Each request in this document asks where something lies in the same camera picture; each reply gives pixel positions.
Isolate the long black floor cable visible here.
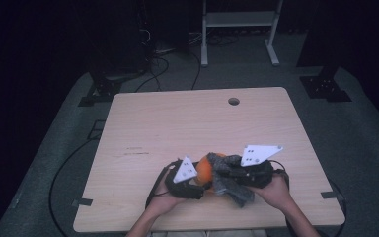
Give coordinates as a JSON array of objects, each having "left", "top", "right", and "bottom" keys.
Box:
[{"left": 47, "top": 137, "right": 104, "bottom": 237}]

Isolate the grey fluffy cloth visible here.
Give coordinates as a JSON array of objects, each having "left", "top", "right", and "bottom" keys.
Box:
[{"left": 206, "top": 152, "right": 256, "bottom": 209}]

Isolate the person's right hand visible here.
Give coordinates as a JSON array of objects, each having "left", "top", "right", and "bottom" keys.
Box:
[{"left": 248, "top": 172, "right": 292, "bottom": 210}]

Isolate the thin black floor cable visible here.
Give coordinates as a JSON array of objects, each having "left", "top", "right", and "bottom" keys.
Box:
[{"left": 190, "top": 50, "right": 202, "bottom": 91}]

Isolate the right hand-held gripper black cable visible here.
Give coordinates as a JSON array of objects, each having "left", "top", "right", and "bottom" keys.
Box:
[{"left": 268, "top": 159, "right": 291, "bottom": 186}]

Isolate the grey tape strip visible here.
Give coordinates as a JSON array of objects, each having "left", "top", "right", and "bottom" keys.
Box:
[
  {"left": 320, "top": 191, "right": 345, "bottom": 201},
  {"left": 71, "top": 197, "right": 94, "bottom": 207}
]

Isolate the black cable beside table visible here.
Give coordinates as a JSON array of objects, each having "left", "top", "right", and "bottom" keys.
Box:
[{"left": 327, "top": 179, "right": 348, "bottom": 235}]

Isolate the person's left hand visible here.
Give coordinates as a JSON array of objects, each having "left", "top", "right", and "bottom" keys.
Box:
[{"left": 146, "top": 167, "right": 187, "bottom": 215}]

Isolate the orange plush toy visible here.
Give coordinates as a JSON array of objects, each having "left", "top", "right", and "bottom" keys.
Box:
[{"left": 194, "top": 152, "right": 227, "bottom": 194}]

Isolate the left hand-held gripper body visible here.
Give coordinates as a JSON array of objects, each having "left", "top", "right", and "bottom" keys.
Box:
[{"left": 164, "top": 155, "right": 205, "bottom": 199}]

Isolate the black rectangular floor frame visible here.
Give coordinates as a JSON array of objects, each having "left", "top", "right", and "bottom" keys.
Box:
[{"left": 86, "top": 119, "right": 107, "bottom": 141}]

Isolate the left hand-held gripper black cable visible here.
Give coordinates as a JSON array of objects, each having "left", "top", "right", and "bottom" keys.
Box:
[{"left": 145, "top": 159, "right": 183, "bottom": 209}]

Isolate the looped black floor cable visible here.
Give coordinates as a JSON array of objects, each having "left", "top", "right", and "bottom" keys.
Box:
[{"left": 134, "top": 54, "right": 171, "bottom": 94}]

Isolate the hand-held gripper black cable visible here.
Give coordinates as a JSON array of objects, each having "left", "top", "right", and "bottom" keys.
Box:
[
  {"left": 145, "top": 159, "right": 183, "bottom": 209},
  {"left": 268, "top": 159, "right": 291, "bottom": 186}
]

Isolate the black stand base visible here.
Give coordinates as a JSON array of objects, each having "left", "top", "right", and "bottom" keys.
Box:
[
  {"left": 298, "top": 65, "right": 353, "bottom": 103},
  {"left": 77, "top": 74, "right": 123, "bottom": 108}
]

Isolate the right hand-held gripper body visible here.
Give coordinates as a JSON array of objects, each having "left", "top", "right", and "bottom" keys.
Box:
[{"left": 238, "top": 144, "right": 284, "bottom": 190}]

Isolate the white metal stand frame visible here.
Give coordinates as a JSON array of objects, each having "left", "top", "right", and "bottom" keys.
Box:
[{"left": 200, "top": 0, "right": 284, "bottom": 68}]

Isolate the tangle of black cables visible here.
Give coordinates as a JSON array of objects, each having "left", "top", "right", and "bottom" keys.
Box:
[{"left": 188, "top": 30, "right": 242, "bottom": 47}]

